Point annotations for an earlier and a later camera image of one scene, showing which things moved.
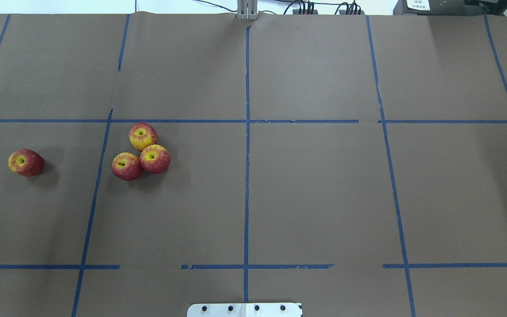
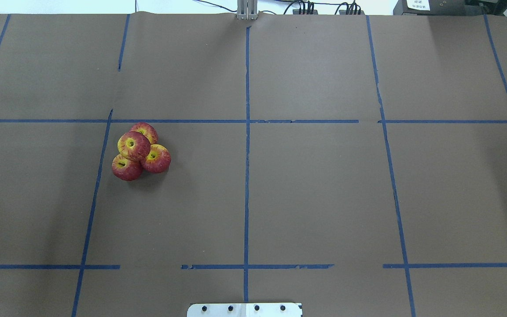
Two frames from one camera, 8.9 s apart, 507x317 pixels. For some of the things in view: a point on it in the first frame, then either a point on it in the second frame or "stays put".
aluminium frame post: x=247 y=9 stays put
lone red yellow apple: x=26 y=162 to x=134 y=146
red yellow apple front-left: x=126 y=166 stays put
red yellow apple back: x=141 y=134 stays put
